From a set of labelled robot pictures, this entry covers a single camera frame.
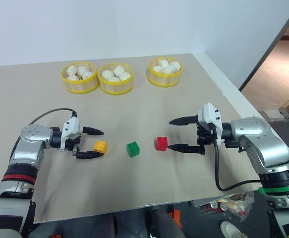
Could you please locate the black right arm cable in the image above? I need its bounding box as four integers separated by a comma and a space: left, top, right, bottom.
213, 137, 263, 192

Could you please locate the red drink cans pack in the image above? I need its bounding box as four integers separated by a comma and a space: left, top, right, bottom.
200, 200, 231, 215

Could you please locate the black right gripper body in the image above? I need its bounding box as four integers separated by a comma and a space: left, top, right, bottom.
195, 122, 218, 156

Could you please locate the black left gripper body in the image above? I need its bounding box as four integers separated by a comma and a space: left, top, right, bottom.
65, 133, 83, 159

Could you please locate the green toy brick cube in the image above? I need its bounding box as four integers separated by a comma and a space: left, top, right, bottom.
126, 140, 141, 158

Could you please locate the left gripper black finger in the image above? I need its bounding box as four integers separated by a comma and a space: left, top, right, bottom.
76, 151, 106, 160
82, 126, 105, 136

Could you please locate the clear plastic snack bag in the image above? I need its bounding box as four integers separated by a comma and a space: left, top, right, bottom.
229, 191, 255, 223

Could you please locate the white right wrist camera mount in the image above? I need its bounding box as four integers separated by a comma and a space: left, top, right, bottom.
197, 102, 224, 145

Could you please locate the red toy brick cube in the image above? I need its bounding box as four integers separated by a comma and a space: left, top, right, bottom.
155, 136, 169, 151

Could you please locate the yellow-rimmed bamboo steamer basket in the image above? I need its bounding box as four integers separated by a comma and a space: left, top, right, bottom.
60, 61, 99, 95
147, 56, 185, 88
97, 62, 135, 96

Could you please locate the yellow toy brick cube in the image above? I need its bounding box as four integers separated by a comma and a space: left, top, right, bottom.
93, 140, 109, 155

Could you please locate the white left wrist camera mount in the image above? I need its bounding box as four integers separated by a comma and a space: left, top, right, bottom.
60, 117, 82, 152

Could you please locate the white sneaker shoe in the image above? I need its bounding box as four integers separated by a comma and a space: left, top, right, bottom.
219, 221, 247, 238

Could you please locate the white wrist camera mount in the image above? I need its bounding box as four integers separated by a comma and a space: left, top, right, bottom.
197, 102, 224, 145
60, 117, 82, 152

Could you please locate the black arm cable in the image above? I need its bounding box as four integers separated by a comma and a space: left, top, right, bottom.
28, 108, 78, 126
213, 137, 263, 192

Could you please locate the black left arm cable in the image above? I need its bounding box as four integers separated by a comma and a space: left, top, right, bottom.
28, 108, 78, 126

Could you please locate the orange plastic part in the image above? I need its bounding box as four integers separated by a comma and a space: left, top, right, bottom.
172, 209, 183, 228

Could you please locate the dark rounded shape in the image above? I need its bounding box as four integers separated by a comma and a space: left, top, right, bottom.
147, 207, 185, 238

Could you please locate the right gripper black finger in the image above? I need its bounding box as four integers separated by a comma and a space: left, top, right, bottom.
167, 143, 201, 155
168, 115, 199, 126

